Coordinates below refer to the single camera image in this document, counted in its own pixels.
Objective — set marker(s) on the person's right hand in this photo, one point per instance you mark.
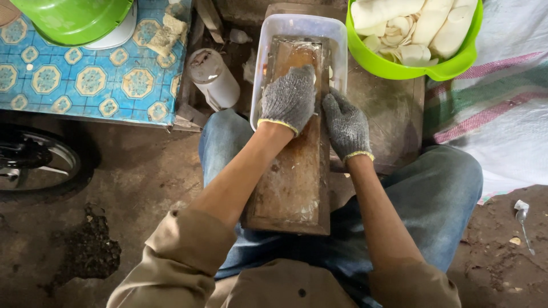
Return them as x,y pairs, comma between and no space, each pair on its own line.
347,128

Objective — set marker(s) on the person's left hand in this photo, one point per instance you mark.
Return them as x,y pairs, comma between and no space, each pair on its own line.
289,98

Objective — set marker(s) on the person's left fingers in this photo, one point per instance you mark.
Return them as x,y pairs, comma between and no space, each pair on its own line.
297,75

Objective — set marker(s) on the brown wooden slicer board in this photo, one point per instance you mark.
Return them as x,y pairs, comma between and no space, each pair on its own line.
295,171

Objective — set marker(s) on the clear plastic rectangular container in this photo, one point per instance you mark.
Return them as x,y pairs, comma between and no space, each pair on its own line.
299,25

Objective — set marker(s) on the crumpled clear plastic bag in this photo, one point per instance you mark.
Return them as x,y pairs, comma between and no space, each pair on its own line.
239,36

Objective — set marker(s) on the white plastic jar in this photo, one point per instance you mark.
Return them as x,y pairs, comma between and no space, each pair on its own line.
216,81

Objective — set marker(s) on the lime green plastic basin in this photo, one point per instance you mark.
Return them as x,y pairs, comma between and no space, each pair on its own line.
385,66

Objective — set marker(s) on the low brown wooden platform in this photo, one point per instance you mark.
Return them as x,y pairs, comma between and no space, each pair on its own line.
385,115

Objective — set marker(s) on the wooden plank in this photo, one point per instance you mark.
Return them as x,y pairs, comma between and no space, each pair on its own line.
214,19

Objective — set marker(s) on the pile of cassava slices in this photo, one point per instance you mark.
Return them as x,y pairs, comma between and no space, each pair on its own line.
394,36

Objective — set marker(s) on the long peeled cassava root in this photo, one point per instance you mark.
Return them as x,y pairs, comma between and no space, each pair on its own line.
454,32
381,10
432,21

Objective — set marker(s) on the short peeled cassava chunk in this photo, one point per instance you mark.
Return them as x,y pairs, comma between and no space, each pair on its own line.
414,53

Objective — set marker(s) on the worn yellow sponge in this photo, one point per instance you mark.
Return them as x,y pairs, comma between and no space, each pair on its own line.
168,35

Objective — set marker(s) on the white round plate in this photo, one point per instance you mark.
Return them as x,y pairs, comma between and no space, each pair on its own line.
122,36

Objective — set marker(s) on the person's blue jeans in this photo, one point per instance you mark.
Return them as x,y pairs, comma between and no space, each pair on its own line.
428,205

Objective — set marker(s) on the blue patterned tablecloth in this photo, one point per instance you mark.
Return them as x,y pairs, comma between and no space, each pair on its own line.
94,81

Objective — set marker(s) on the white woven striped sack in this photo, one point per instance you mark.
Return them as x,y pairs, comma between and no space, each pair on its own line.
505,107

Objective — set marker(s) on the person's beige shirt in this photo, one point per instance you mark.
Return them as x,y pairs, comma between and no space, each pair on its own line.
188,256

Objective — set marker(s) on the green plastic bucket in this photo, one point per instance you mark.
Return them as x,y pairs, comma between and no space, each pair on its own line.
72,19

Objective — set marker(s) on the small white plastic scrap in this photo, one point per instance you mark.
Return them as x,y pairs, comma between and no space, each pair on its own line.
521,205

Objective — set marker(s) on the motorcycle wheel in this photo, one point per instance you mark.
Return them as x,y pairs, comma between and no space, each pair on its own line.
47,160

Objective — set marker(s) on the metal spoon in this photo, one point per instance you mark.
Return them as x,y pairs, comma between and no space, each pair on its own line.
524,226

